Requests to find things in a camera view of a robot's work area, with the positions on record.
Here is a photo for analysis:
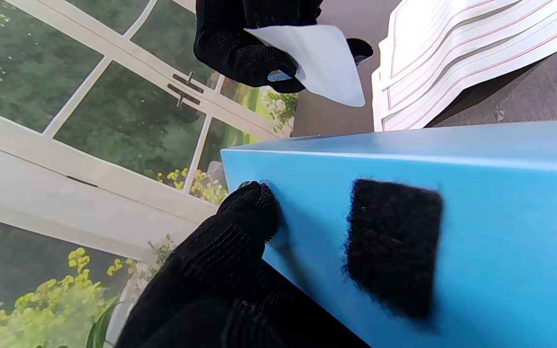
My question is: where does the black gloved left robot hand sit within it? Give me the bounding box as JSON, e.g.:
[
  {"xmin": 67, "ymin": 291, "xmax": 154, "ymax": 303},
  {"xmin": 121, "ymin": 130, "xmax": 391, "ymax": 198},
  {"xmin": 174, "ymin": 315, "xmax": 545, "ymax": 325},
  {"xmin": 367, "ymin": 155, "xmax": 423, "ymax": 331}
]
[{"xmin": 114, "ymin": 181, "xmax": 371, "ymax": 348}]

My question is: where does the black velcro patch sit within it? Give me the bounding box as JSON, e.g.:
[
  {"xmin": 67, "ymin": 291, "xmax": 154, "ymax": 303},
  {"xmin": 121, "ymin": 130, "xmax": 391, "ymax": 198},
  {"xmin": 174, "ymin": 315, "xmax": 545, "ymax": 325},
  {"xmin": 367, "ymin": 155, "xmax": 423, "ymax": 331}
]
[{"xmin": 344, "ymin": 179, "xmax": 443, "ymax": 319}]

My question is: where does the white peeled label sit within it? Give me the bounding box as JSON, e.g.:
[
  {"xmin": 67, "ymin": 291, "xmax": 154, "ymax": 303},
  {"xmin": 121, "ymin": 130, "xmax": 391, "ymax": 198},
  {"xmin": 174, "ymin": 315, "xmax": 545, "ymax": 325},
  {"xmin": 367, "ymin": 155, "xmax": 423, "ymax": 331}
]
[{"xmin": 245, "ymin": 24, "xmax": 366, "ymax": 108}]

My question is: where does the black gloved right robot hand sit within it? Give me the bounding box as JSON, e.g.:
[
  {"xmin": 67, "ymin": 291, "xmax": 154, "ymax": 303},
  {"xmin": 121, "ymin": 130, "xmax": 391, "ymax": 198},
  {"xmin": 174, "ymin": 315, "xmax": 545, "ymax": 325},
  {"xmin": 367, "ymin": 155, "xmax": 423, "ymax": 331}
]
[{"xmin": 194, "ymin": 0, "xmax": 374, "ymax": 94}]

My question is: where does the garden window backdrop banner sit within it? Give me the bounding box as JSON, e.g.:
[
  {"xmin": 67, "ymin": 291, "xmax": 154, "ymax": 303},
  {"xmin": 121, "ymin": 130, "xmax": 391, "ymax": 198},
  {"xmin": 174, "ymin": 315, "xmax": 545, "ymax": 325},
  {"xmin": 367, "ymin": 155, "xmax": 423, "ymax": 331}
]
[{"xmin": 0, "ymin": 0, "xmax": 303, "ymax": 348}]

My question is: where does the blue file box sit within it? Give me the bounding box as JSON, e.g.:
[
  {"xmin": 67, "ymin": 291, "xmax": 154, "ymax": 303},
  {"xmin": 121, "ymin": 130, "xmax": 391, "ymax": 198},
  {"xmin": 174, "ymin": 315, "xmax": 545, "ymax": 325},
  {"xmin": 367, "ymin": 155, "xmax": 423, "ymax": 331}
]
[{"xmin": 220, "ymin": 120, "xmax": 557, "ymax": 348}]

